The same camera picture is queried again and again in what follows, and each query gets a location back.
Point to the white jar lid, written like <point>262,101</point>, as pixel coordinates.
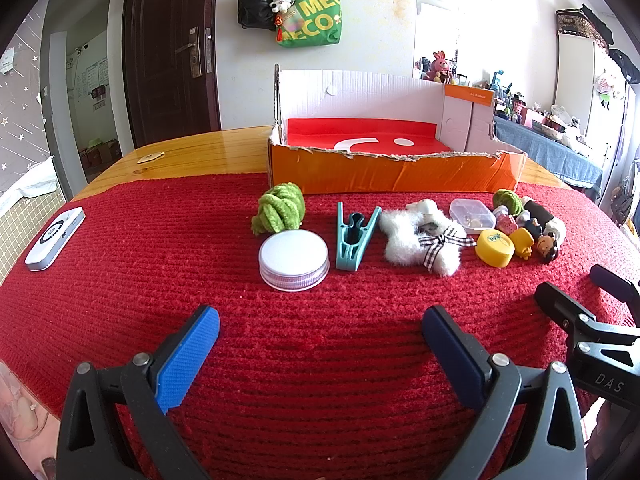
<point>294,255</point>

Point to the black bag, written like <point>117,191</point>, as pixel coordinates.
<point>625,62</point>

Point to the row of bottles and jars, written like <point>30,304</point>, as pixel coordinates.
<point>515,105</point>

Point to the dark wooden door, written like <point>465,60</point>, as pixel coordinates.
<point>155,60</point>

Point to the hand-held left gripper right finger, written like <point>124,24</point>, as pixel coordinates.
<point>450,355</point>

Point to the red tassel charm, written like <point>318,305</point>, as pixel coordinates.
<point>278,24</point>

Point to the small green yarn ball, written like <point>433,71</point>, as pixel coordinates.
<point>506,199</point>

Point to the dark star-print wall covering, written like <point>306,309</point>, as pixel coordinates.
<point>20,110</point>

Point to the white rounded device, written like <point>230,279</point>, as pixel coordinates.
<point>55,237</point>

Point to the large green yarn ball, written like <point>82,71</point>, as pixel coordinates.
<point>280,207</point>

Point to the yellow figurine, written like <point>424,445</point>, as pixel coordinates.
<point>522,240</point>

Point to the pink rabbit plush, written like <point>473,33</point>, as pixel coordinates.
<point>440,65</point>

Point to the white plastic sheet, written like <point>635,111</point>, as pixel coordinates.
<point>35,180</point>

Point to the orange cardboard box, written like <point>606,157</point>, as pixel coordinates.
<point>400,172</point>

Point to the grey hanging bag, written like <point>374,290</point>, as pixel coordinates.
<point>625,200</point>

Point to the brown-haired doll figurine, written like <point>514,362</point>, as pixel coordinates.
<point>547,247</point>

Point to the white fluffy plush with bow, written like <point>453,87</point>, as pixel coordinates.
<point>400,240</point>

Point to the cardboard boxes in corridor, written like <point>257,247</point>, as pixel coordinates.
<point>100,155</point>

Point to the paper wall notices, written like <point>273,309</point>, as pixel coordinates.
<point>95,77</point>

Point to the teal plastic clip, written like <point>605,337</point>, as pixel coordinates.
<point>345,255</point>

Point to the green tote bag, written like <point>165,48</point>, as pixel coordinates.
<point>315,15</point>

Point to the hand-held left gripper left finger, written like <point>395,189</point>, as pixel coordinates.
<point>190,355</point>

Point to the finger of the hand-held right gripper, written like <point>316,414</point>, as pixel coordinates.
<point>612,280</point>
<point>560,302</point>

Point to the yellow bottle cap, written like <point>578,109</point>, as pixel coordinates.
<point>492,247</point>

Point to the black and white roll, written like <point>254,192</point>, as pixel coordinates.
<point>540,210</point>

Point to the clear plastic case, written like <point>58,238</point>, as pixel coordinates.
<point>470,210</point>

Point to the blue-cloth side table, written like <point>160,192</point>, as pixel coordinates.
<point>550,155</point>

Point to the dark patterned suitcase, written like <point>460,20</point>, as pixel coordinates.
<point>580,22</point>

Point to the wall mirror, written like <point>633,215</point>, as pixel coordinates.
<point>440,35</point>

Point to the white wardrobe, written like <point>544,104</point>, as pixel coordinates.
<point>575,75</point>

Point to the red knitted mat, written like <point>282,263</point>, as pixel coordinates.
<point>320,320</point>

